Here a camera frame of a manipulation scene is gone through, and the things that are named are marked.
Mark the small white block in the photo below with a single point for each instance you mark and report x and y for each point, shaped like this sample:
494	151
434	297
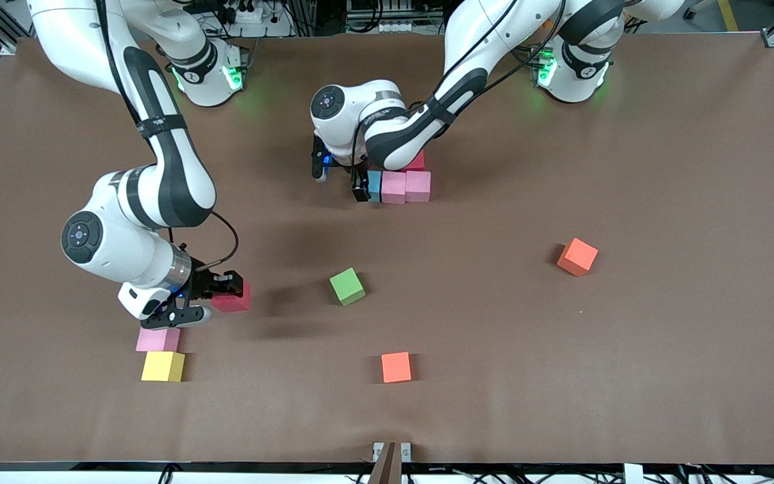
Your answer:
633	474

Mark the pink foam cube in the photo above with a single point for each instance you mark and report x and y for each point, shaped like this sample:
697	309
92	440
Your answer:
156	341
394	187
418	186

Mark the orange foam cube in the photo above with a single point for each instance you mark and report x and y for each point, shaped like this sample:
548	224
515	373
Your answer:
396	368
577	257

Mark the blue foam cube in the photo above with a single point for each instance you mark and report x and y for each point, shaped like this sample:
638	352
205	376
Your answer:
374	187

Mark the brown table cover sheet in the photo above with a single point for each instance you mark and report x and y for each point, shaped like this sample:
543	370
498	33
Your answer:
662	376

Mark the metal mount bracket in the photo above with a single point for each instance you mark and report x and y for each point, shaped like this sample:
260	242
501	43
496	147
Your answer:
377	450

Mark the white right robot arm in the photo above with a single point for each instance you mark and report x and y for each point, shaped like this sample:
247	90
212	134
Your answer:
71	40

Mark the green foam cube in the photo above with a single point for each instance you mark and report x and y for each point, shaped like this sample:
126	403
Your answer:
347	286

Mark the yellow foam cube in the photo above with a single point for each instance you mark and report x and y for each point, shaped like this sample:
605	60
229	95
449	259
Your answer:
162	367

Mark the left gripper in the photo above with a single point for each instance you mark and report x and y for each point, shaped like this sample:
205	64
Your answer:
359	189

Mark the white power strip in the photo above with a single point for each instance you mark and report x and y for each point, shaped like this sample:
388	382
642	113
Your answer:
249	12
387	28

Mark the brown mount strut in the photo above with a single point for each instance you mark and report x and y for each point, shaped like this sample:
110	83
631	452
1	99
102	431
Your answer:
387	467

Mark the red foam cube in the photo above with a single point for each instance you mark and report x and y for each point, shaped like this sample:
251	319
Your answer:
232	302
419	163

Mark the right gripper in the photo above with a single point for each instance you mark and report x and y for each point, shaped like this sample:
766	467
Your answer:
203	282

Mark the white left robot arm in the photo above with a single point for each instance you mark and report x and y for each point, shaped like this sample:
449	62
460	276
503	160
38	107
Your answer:
481	33

